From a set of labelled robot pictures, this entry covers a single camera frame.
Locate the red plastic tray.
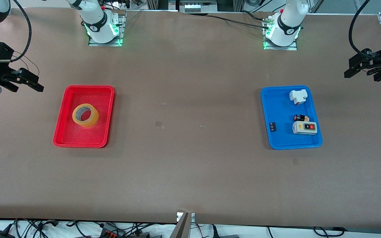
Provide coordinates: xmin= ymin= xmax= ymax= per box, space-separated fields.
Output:
xmin=53 ymin=85 xmax=115 ymax=148

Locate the metal camera post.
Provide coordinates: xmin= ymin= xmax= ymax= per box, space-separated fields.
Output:
xmin=169 ymin=212 xmax=196 ymax=238

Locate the yellow tape roll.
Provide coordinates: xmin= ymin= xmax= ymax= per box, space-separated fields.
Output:
xmin=72 ymin=103 xmax=100 ymax=128

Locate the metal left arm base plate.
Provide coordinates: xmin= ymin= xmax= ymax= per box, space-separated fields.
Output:
xmin=263 ymin=39 xmax=299 ymax=51

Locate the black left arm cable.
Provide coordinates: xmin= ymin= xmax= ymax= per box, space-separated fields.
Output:
xmin=349 ymin=0 xmax=374 ymax=57

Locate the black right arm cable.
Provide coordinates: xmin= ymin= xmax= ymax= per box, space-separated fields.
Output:
xmin=0 ymin=0 xmax=40 ymax=76

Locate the grey switch box red button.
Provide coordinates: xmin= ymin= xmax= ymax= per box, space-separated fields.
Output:
xmin=292 ymin=121 xmax=318 ymax=135

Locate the black looped floor cable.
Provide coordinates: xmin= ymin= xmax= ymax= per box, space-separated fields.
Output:
xmin=313 ymin=226 xmax=345 ymax=237

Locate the blue plastic tray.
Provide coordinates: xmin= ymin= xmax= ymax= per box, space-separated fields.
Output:
xmin=261 ymin=85 xmax=323 ymax=150

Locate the thin grey cable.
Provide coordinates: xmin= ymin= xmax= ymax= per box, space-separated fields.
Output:
xmin=124 ymin=9 xmax=145 ymax=25

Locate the orange black device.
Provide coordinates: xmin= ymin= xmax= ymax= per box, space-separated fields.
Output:
xmin=100 ymin=223 xmax=127 ymax=238

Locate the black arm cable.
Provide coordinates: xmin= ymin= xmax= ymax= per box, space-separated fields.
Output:
xmin=349 ymin=0 xmax=374 ymax=57
xmin=0 ymin=0 xmax=40 ymax=76

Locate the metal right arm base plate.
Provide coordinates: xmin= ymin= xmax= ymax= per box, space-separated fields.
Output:
xmin=88 ymin=13 xmax=127 ymax=47

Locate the thick black table cable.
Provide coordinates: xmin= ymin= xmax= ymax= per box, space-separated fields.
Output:
xmin=207 ymin=14 xmax=270 ymax=28

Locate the white electrical connector block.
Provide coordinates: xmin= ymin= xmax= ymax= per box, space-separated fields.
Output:
xmin=289 ymin=90 xmax=309 ymax=106

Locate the white power strip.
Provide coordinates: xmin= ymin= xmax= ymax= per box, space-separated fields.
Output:
xmin=177 ymin=0 xmax=218 ymax=13

